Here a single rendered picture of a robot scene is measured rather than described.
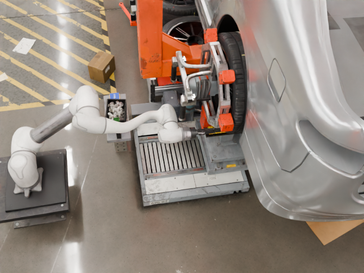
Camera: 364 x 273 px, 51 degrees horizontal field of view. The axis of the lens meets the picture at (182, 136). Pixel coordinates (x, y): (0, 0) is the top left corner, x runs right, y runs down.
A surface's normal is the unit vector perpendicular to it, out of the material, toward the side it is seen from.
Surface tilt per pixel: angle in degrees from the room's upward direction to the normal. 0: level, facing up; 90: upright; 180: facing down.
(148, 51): 90
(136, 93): 0
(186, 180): 0
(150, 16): 90
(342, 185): 88
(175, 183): 0
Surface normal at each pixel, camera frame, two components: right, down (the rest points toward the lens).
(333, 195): -0.22, 0.78
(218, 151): 0.05, -0.58
